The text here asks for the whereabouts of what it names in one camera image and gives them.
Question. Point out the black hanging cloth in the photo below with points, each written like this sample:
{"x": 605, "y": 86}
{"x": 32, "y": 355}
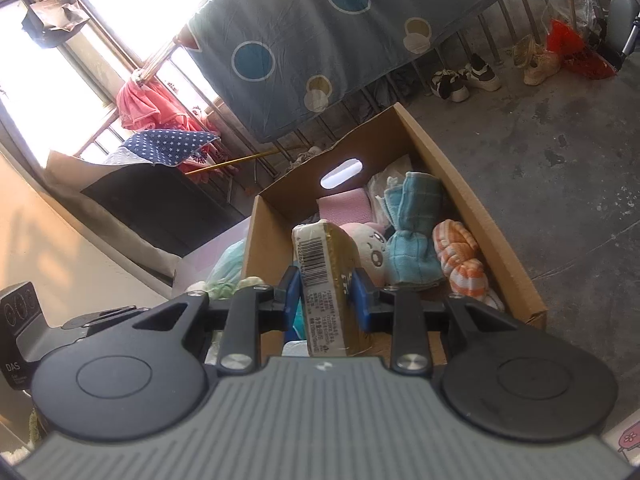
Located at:
{"x": 50, "y": 22}

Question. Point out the pink hanging cloth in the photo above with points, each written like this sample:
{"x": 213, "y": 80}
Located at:
{"x": 145, "y": 105}

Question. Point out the small white plastic bag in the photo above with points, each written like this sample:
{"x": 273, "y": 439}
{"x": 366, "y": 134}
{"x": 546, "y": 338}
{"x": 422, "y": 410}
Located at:
{"x": 395, "y": 172}

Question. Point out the grey scooter panel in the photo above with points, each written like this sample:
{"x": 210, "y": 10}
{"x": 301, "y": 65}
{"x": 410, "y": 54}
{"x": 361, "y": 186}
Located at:
{"x": 625, "y": 17}

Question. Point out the blue bedsheet with circles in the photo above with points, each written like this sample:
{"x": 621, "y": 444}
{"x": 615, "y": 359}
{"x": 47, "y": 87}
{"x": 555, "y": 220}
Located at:
{"x": 350, "y": 50}

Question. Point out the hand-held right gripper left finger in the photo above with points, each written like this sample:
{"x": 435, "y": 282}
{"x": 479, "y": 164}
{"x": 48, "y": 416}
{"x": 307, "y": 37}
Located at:
{"x": 290, "y": 300}

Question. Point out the pink mesh sponge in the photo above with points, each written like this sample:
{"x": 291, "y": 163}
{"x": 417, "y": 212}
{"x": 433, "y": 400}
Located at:
{"x": 345, "y": 205}

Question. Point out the blue star-patterned cloth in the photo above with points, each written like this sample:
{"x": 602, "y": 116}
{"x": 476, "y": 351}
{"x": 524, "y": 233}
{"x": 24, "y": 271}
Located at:
{"x": 165, "y": 145}

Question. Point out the brown tissue pack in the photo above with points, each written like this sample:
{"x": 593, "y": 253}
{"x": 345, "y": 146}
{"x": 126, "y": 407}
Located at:
{"x": 330, "y": 270}

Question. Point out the black upright panel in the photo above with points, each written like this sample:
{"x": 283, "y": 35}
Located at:
{"x": 165, "y": 200}

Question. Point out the orange striped towel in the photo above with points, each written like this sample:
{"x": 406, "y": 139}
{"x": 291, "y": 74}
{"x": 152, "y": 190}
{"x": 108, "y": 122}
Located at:
{"x": 460, "y": 260}

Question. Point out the blue towel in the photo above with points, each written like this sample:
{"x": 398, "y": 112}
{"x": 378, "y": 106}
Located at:
{"x": 415, "y": 250}

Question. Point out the black and white sneaker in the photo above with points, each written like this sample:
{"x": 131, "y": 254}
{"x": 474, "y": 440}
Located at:
{"x": 450, "y": 86}
{"x": 482, "y": 72}

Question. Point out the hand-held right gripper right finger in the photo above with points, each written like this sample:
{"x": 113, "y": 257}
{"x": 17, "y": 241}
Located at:
{"x": 362, "y": 300}

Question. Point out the red plastic bag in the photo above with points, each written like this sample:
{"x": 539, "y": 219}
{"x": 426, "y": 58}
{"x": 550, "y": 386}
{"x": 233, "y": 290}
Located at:
{"x": 575, "y": 45}

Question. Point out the cardboard box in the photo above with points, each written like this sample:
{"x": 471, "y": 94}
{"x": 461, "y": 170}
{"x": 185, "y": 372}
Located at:
{"x": 500, "y": 240}

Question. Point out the yellow broom stick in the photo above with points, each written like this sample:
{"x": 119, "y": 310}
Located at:
{"x": 235, "y": 161}

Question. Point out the large white plastic bag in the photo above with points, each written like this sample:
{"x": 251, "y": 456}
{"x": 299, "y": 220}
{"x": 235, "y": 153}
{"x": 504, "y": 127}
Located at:
{"x": 227, "y": 262}

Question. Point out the pink plush toy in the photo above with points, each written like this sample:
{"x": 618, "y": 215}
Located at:
{"x": 372, "y": 250}

